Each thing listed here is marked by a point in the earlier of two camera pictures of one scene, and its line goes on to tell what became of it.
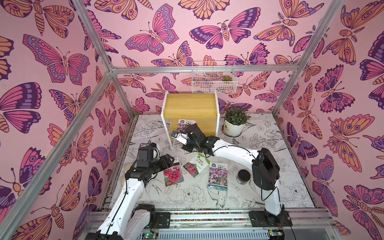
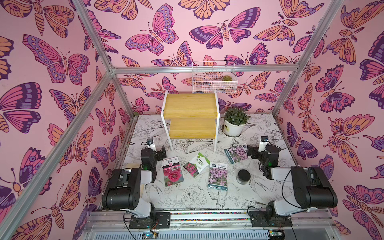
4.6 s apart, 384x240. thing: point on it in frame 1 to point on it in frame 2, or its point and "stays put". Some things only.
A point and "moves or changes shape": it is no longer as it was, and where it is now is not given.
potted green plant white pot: (235, 118) stays put
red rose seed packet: (173, 175) stays put
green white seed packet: (197, 165) stays put
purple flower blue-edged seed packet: (183, 124) moves or changes shape
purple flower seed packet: (218, 176) stays put
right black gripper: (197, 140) to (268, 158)
